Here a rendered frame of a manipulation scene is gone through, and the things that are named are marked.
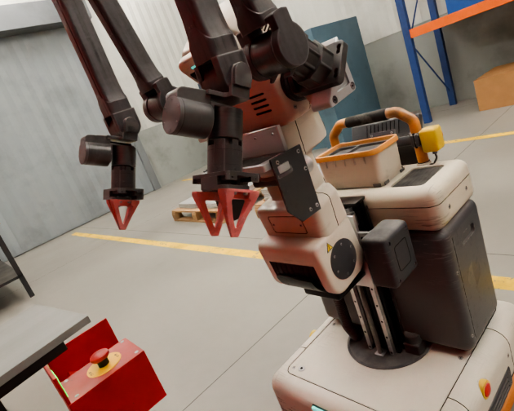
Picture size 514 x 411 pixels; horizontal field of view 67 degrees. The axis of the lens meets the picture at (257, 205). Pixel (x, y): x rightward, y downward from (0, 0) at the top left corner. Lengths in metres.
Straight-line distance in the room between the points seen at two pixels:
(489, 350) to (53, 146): 7.86
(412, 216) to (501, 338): 0.51
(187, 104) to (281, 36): 0.22
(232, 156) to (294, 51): 0.22
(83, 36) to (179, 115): 0.51
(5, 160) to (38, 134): 0.74
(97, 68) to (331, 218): 0.66
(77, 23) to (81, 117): 7.61
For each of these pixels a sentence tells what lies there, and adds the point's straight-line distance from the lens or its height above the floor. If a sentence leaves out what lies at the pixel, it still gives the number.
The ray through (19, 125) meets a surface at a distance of 8.34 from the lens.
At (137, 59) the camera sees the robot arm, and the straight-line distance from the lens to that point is 1.08.
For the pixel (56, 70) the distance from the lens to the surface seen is 8.74.
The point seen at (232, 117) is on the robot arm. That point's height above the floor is 1.16.
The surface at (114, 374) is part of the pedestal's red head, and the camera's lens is 0.88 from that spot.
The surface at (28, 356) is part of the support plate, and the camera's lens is 0.53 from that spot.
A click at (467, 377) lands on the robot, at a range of 1.30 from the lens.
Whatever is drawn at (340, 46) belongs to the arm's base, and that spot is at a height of 1.21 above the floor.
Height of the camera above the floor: 1.18
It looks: 15 degrees down
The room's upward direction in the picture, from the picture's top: 21 degrees counter-clockwise
